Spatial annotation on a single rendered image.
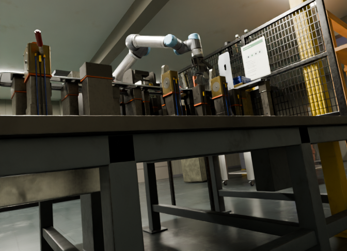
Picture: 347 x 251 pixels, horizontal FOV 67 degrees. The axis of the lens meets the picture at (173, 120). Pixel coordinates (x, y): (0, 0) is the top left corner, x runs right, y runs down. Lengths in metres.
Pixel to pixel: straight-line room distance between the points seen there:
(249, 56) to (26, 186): 1.88
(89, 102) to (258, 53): 1.49
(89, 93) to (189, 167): 5.58
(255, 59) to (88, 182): 1.70
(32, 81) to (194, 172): 5.68
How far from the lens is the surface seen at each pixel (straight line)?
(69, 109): 1.27
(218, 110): 1.60
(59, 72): 1.66
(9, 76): 1.30
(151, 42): 1.86
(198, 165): 6.41
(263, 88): 1.67
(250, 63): 2.27
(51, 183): 0.91
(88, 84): 1.16
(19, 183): 0.90
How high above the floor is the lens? 0.57
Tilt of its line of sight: 9 degrees up
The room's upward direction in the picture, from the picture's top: 7 degrees counter-clockwise
